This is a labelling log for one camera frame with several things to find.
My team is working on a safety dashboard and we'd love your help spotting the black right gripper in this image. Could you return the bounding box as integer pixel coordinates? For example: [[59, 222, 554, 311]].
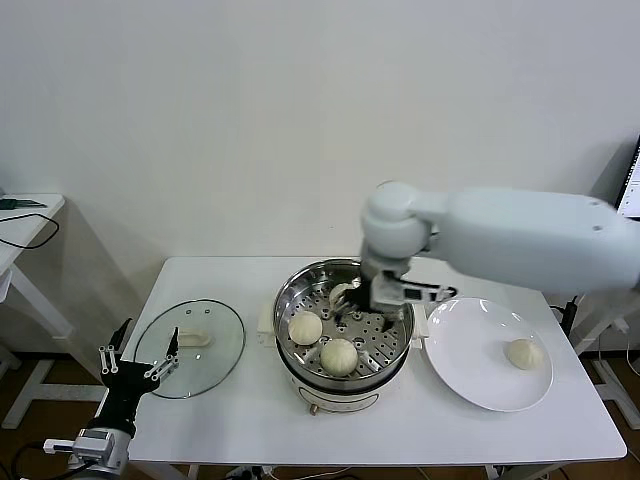
[[329, 278, 406, 335]]

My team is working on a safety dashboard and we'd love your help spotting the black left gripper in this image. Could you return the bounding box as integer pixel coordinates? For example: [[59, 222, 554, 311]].
[[91, 318, 181, 434]]

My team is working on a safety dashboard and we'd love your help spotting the white steamed baozi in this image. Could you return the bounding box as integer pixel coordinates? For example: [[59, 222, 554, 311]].
[[319, 338, 359, 376], [504, 338, 546, 374], [287, 310, 324, 346], [329, 282, 356, 306]]

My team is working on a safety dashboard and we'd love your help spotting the glass lid with white handle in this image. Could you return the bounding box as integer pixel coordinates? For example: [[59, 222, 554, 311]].
[[134, 298, 246, 400]]

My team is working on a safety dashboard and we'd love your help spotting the perforated stainless steel steamer basket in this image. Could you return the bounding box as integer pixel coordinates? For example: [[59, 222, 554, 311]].
[[255, 258, 430, 387]]

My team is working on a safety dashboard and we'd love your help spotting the white round plate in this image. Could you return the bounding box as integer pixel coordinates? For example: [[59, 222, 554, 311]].
[[423, 297, 555, 412]]

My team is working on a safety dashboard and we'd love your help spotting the white power strip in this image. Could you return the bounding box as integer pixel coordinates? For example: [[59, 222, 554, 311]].
[[227, 464, 274, 480]]

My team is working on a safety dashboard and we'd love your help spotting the black laptop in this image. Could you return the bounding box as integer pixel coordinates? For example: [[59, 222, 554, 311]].
[[615, 134, 640, 219]]

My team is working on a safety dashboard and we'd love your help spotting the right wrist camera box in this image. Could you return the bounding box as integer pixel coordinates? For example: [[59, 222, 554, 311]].
[[372, 269, 459, 309]]

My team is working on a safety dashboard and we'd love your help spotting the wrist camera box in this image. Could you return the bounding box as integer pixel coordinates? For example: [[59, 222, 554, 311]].
[[43, 427, 116, 464], [372, 269, 459, 309]]

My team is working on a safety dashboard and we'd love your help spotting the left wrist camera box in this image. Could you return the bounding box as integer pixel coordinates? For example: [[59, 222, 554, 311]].
[[43, 427, 116, 464]]

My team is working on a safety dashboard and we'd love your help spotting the thin black looped cable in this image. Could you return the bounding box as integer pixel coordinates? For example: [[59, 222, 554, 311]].
[[0, 213, 59, 250]]

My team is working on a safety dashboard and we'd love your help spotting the white side table with cable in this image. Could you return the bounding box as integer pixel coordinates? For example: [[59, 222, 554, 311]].
[[0, 193, 110, 431]]

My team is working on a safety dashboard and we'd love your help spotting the black laptop power cable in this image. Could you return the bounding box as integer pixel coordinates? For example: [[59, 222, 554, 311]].
[[549, 295, 579, 334]]

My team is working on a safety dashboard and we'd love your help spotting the white hanging cable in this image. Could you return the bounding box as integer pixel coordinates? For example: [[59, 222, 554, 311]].
[[615, 317, 634, 381]]

